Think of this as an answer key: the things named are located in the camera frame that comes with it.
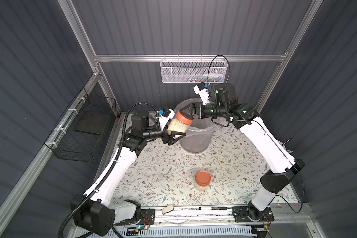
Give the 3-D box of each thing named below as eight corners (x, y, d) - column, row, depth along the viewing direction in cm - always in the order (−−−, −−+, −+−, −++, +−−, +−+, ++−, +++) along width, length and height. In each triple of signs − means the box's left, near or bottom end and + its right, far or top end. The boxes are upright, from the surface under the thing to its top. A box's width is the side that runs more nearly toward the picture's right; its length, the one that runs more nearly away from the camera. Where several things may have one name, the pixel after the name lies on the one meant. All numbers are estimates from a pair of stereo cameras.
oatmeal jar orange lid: (195, 190, 84) (197, 183, 75) (194, 177, 88) (196, 169, 80) (208, 190, 84) (211, 183, 75) (207, 177, 88) (209, 169, 80)
